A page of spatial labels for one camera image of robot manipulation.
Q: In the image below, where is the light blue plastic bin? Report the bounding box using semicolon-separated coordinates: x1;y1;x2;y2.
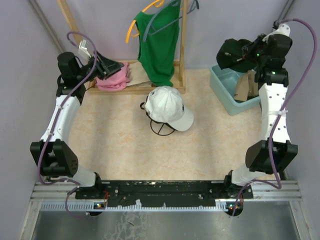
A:
209;65;261;116

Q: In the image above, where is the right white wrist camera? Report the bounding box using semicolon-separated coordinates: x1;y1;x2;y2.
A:
262;23;291;42

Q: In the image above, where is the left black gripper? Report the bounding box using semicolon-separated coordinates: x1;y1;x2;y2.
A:
76;50;125;84

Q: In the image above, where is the green tank top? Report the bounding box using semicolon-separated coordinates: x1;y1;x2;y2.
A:
135;3;181;87

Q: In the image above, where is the yellow clothes hanger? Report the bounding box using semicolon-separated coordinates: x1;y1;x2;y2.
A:
125;0;164;44

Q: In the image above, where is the khaki cap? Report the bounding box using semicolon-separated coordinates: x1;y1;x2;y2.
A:
233;70;259;103

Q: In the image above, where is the aluminium rail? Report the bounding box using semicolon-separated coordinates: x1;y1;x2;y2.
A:
30;180;302;216

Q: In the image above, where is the black cap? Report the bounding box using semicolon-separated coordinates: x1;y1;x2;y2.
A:
216;38;256;73

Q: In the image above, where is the wooden clothes rack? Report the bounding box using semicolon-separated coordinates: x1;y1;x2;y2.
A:
57;0;188;95

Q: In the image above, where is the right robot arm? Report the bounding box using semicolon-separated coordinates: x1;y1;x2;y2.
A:
216;33;298;198

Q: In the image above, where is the black wire hat stand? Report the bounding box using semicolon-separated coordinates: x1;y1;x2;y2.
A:
139;101;177;137

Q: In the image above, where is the white cap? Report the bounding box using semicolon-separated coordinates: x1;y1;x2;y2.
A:
144;86;194;132

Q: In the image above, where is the pink folded cloth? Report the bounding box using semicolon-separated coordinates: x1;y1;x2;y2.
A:
96;62;130;92

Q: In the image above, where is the beige folded cloth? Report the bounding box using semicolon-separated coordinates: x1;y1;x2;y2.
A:
126;61;154;88

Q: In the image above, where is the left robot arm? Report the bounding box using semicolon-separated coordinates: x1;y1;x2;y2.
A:
30;51;124;199

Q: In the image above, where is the grey-blue clothes hanger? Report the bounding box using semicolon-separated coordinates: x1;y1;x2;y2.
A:
143;0;200;43

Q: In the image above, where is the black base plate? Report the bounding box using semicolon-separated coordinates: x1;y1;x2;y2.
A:
75;180;242;208

